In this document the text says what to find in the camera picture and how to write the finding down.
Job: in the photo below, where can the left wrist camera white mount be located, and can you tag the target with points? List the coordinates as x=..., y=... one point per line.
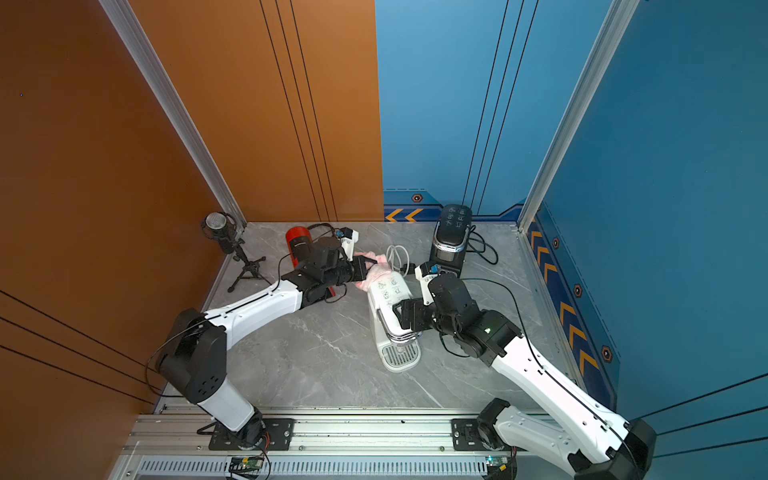
x=348, y=238

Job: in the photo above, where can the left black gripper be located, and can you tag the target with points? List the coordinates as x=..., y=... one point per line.
x=359, y=265

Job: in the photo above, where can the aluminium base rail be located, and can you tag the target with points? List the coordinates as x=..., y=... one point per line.
x=185, y=430

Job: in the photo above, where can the black coffee machine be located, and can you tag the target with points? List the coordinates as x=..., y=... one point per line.
x=450, y=238

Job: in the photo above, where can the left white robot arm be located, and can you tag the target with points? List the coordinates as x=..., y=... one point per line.
x=194, y=358

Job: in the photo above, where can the pink towel cloth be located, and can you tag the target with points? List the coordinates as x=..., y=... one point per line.
x=376, y=265

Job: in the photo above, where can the white coffee machine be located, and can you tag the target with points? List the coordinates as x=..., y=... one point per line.
x=397, y=346

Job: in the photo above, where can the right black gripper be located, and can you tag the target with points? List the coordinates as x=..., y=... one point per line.
x=417, y=307

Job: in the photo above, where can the black microphone on tripod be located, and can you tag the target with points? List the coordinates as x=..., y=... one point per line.
x=222, y=228

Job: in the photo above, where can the red Nespresso coffee machine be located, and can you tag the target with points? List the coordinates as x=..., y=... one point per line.
x=303, y=248

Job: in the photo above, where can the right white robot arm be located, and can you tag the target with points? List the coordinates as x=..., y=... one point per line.
x=583, y=437

